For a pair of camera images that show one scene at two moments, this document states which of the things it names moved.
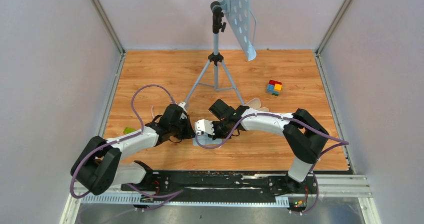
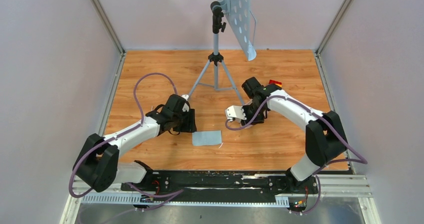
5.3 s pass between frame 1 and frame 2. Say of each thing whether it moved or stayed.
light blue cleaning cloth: stayed
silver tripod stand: stayed
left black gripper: moved
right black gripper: moved
